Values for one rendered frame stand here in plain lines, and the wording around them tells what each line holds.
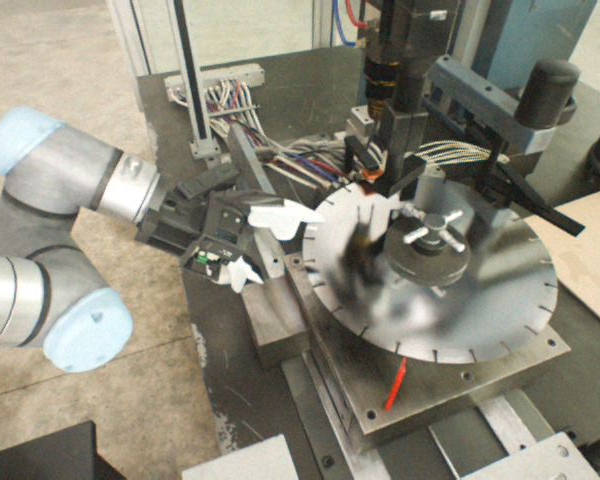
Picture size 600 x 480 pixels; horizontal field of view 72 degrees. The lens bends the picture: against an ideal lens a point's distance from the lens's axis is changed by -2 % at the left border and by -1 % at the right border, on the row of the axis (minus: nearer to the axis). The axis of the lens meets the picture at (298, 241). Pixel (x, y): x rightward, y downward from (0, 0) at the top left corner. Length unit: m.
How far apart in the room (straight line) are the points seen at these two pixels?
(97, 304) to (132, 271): 1.49
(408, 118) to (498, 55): 0.70
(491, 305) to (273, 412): 0.34
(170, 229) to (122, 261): 1.47
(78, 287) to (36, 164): 0.14
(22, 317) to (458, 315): 0.44
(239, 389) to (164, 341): 0.99
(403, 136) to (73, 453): 0.60
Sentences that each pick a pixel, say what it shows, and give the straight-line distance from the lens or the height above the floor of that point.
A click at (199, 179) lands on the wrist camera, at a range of 0.53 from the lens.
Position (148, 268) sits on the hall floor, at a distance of 1.88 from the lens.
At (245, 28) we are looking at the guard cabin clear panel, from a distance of 1.61.
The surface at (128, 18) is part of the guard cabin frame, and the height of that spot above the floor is 0.92.
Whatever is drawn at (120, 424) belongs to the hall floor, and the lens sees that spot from 1.55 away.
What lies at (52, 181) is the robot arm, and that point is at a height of 1.11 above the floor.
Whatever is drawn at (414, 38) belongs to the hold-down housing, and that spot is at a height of 1.21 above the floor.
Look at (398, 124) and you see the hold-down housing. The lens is 0.49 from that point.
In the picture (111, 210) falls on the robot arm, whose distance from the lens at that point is 0.49.
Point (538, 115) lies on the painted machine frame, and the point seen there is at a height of 1.07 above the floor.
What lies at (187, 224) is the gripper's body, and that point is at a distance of 0.48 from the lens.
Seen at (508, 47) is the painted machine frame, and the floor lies 0.97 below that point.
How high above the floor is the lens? 1.36
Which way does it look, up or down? 47 degrees down
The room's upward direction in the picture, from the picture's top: straight up
